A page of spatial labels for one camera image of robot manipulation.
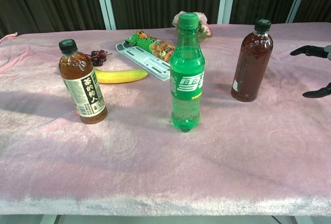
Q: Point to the white plastic slotted tray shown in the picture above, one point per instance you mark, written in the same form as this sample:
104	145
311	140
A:
141	58

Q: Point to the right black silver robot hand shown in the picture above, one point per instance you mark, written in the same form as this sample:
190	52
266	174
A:
316	51

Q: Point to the green snack packet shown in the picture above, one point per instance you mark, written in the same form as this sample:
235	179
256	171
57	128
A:
152	44

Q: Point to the pink artificial flower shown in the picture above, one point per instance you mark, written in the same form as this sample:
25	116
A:
204	28

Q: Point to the amber tea bottle with label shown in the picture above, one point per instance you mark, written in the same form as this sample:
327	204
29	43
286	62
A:
85	93

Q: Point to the red tea bottle without label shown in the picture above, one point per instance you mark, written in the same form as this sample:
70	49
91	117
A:
252	63

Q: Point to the dark red grape bunch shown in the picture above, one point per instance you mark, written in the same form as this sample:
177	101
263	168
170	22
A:
98	56

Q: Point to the green Sprite bottle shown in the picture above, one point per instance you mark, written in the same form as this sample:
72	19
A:
186	84

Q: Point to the yellow banana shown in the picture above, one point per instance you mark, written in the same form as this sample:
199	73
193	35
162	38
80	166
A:
121	76

